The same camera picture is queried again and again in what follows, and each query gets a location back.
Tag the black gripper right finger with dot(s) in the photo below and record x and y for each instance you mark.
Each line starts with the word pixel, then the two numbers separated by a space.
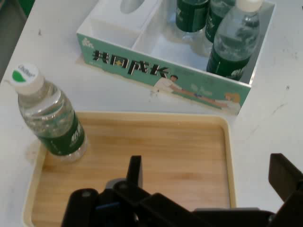
pixel 286 179

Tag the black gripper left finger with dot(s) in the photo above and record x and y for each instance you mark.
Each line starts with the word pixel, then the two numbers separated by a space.
pixel 135 172

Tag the green label water bottle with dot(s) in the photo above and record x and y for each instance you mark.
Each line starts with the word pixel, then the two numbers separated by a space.
pixel 236 45
pixel 214 21
pixel 191 14
pixel 54 118

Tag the wooden tray with cream rim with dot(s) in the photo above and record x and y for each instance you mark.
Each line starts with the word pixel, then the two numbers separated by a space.
pixel 165 153

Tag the printed white cardboard box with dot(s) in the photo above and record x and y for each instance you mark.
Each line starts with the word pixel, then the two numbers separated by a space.
pixel 142 66

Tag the white tissue box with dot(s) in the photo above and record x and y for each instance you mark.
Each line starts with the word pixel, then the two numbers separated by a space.
pixel 113 19

